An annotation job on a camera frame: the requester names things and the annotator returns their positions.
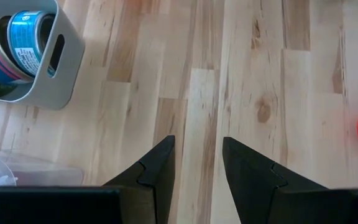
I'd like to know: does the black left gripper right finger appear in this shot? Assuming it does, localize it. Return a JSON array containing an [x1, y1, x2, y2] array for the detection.
[[222, 136, 358, 224]]

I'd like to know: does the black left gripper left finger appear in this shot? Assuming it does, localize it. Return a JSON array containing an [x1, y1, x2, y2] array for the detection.
[[0, 134, 177, 224]]

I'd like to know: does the grey plastic bin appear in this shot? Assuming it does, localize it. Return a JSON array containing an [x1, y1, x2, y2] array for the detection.
[[0, 0, 86, 110]]

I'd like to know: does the teal label tin can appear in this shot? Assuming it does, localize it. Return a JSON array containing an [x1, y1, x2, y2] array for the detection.
[[7, 11, 57, 78]]

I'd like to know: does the clear plastic bin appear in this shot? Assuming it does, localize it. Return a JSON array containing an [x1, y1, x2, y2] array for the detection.
[[0, 145, 84, 188]]

